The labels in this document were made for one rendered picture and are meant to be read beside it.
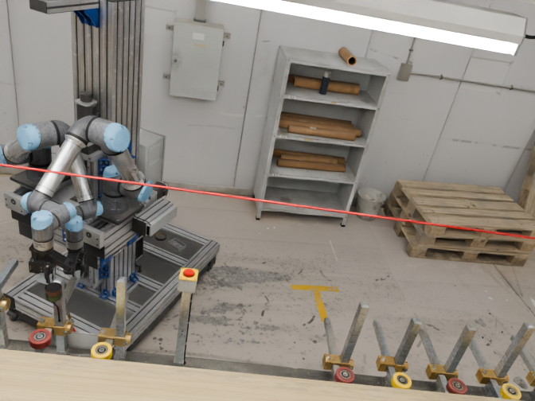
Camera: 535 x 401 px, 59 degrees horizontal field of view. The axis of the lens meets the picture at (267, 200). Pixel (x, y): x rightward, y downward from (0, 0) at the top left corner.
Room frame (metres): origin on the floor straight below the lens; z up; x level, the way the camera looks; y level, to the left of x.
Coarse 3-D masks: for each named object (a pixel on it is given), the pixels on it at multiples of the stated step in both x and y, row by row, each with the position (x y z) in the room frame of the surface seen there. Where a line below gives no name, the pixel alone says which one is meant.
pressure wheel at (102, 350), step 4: (96, 344) 1.30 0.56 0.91; (100, 344) 1.31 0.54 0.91; (104, 344) 1.31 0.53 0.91; (108, 344) 1.31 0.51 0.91; (92, 348) 1.28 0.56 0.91; (96, 348) 1.28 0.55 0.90; (100, 348) 1.28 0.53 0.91; (104, 348) 1.29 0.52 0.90; (108, 348) 1.29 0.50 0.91; (92, 352) 1.26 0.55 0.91; (96, 352) 1.26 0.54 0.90; (100, 352) 1.27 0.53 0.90; (104, 352) 1.27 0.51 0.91; (108, 352) 1.27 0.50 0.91; (92, 356) 1.25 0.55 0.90; (96, 356) 1.24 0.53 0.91; (100, 356) 1.25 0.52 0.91; (104, 356) 1.25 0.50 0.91; (108, 356) 1.26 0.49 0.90
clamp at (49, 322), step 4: (48, 320) 1.40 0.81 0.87; (52, 320) 1.41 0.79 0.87; (40, 324) 1.37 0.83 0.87; (44, 324) 1.38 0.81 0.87; (48, 324) 1.38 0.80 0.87; (52, 324) 1.39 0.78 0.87; (64, 324) 1.40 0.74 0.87; (68, 324) 1.40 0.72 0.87; (72, 324) 1.42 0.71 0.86; (40, 328) 1.37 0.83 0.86; (44, 328) 1.37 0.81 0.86; (52, 328) 1.37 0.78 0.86; (56, 328) 1.38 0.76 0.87; (60, 328) 1.38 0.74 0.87; (64, 328) 1.38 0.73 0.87; (68, 328) 1.39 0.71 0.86; (72, 328) 1.42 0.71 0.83; (56, 332) 1.38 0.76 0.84; (60, 332) 1.38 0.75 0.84; (64, 332) 1.37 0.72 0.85; (68, 332) 1.38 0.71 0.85; (64, 336) 1.38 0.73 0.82
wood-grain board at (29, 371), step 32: (0, 352) 1.18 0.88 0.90; (32, 352) 1.21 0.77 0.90; (0, 384) 1.05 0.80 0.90; (32, 384) 1.08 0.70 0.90; (64, 384) 1.10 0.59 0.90; (96, 384) 1.13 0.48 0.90; (128, 384) 1.15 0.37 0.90; (160, 384) 1.18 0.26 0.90; (192, 384) 1.21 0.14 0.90; (224, 384) 1.24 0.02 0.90; (256, 384) 1.27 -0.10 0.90; (288, 384) 1.30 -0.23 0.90; (320, 384) 1.33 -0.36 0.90; (352, 384) 1.36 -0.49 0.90
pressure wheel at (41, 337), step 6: (36, 330) 1.31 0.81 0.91; (42, 330) 1.31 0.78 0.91; (48, 330) 1.32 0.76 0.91; (30, 336) 1.28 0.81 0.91; (36, 336) 1.28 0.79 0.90; (42, 336) 1.29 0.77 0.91; (48, 336) 1.29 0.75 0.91; (30, 342) 1.25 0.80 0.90; (36, 342) 1.25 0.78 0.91; (42, 342) 1.26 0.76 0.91; (48, 342) 1.27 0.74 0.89; (36, 348) 1.25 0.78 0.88
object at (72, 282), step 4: (72, 280) 1.67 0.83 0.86; (76, 280) 1.69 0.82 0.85; (68, 284) 1.64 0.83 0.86; (72, 284) 1.65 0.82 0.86; (68, 288) 1.62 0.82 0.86; (72, 288) 1.63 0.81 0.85; (64, 292) 1.59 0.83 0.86; (68, 292) 1.59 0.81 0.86; (64, 296) 1.56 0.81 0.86; (68, 296) 1.58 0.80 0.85; (52, 316) 1.44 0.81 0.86; (48, 328) 1.37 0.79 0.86; (52, 332) 1.37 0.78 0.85; (44, 348) 1.28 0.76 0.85; (40, 352) 1.27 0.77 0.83
